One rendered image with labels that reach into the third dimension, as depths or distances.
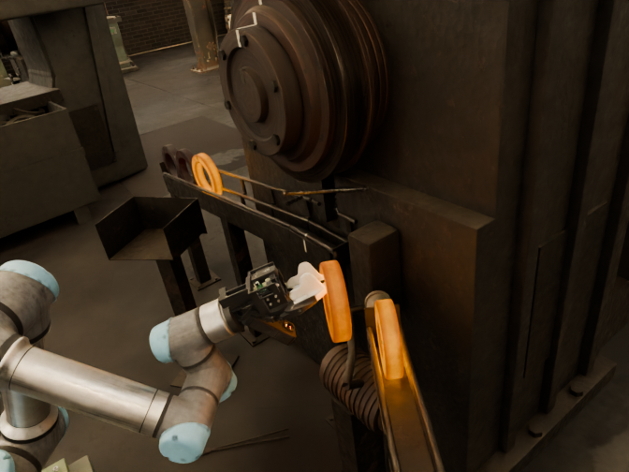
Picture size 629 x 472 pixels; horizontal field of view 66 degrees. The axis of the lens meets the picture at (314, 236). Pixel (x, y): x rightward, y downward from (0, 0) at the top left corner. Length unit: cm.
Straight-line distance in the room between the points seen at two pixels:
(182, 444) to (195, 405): 7
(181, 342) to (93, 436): 113
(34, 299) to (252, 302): 40
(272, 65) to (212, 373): 61
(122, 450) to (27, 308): 100
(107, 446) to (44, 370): 106
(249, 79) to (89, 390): 68
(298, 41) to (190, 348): 63
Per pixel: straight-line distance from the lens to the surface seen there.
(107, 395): 91
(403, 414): 94
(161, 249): 167
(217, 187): 188
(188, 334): 93
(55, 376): 93
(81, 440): 204
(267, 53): 104
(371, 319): 105
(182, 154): 207
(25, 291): 103
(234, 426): 183
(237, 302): 90
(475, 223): 101
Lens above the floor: 137
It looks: 30 degrees down
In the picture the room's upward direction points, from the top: 9 degrees counter-clockwise
